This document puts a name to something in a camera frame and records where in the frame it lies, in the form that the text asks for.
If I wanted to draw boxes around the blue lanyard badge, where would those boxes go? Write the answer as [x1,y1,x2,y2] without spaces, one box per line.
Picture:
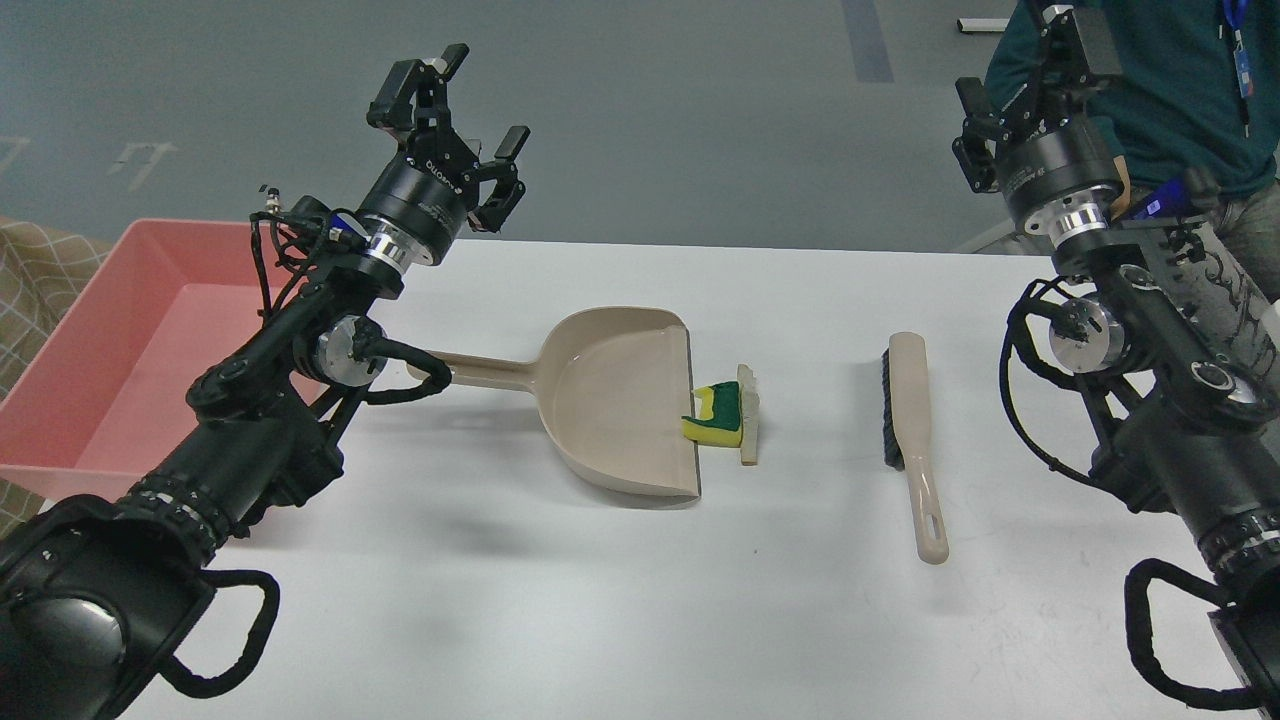
[1219,1,1254,138]

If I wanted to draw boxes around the pink plastic bin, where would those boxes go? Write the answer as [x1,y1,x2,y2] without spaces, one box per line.
[1,219,261,500]

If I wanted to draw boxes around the beige checkered cloth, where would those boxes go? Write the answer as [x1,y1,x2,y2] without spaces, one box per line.
[0,217,113,541]

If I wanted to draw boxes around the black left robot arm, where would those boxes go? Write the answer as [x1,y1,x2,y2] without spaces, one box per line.
[3,44,529,719]

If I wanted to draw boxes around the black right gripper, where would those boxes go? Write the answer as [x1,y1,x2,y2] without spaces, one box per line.
[952,3,1123,246]

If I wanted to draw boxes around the person in teal sweater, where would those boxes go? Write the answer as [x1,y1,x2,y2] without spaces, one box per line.
[986,0,1280,380]

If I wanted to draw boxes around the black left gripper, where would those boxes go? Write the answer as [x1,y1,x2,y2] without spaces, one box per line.
[358,44,530,265]

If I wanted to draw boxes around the beige plastic dustpan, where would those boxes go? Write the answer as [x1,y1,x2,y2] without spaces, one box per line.
[434,306,701,498]

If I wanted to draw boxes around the beige hand brush black bristles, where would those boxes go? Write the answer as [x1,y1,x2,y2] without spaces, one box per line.
[882,332,950,565]

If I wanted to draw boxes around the yellow green sponge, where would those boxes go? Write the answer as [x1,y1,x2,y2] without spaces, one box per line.
[680,380,745,448]

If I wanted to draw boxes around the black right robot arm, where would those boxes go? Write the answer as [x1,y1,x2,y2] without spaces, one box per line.
[952,1,1277,719]

